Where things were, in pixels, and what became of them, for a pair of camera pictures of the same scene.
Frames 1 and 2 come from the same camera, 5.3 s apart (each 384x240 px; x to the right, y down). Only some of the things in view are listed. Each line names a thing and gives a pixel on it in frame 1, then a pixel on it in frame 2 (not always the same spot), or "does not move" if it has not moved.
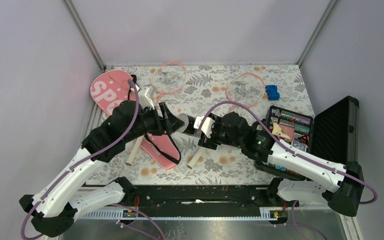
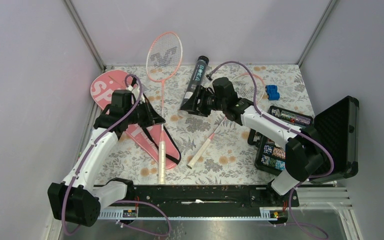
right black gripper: [210, 143] → [191, 105]
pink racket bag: [109, 86] does not move
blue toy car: [272, 94] does not move
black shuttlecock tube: [189, 123] → [196, 81]
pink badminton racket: [166, 78] → [163, 56]
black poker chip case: [332, 135] does not move
